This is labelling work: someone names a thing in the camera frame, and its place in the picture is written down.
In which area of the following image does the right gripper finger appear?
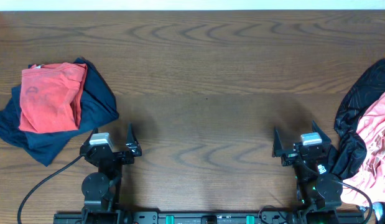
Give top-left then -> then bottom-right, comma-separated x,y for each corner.
312,121 -> 332,144
272,128 -> 283,156

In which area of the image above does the pink printed t-shirt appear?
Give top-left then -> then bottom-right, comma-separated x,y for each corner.
343,92 -> 385,202

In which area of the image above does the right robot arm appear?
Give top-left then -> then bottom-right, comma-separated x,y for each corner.
272,123 -> 343,223

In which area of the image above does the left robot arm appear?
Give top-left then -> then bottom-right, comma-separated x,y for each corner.
80,124 -> 142,224

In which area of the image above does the folded navy blue garment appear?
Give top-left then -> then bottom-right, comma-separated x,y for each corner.
0,57 -> 119,166

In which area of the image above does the black patterned garment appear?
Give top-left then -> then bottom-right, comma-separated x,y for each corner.
332,58 -> 385,179

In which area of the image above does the folded orange red shirt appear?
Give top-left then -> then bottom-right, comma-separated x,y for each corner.
19,63 -> 88,134

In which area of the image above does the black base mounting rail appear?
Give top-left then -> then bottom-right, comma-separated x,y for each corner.
53,210 -> 364,224

